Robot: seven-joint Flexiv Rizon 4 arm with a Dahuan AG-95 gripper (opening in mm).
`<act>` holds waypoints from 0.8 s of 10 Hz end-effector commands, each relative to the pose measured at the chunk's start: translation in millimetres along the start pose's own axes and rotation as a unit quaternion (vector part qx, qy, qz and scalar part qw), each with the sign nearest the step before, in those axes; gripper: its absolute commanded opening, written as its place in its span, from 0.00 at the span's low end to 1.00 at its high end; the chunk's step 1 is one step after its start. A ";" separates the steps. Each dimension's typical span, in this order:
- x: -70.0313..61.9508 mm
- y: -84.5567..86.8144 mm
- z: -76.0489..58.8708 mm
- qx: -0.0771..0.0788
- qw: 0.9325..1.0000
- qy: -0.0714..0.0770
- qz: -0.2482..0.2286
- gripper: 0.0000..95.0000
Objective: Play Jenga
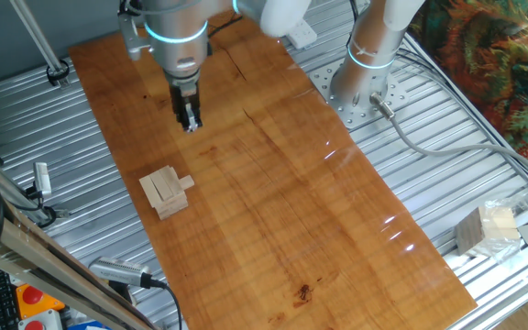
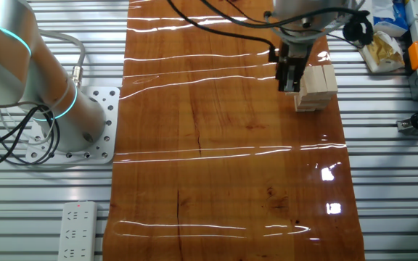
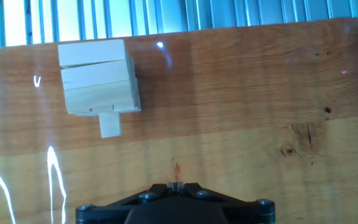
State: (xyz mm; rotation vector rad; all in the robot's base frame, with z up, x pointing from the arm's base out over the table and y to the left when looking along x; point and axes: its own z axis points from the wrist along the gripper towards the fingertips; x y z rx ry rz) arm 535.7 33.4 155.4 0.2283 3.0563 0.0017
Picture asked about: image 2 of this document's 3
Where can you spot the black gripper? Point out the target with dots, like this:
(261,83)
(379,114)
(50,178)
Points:
(292,54)

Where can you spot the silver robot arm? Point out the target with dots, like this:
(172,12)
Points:
(67,108)

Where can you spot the clear bag with yellow content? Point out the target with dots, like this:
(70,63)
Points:
(383,54)

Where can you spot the blue and white package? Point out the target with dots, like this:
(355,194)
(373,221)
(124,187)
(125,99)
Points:
(390,18)

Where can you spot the glossy wood-grain table mat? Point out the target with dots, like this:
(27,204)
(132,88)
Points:
(212,181)

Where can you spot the white power strip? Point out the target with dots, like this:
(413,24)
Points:
(78,232)

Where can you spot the perforated silver base plate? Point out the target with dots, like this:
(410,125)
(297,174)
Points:
(100,98)

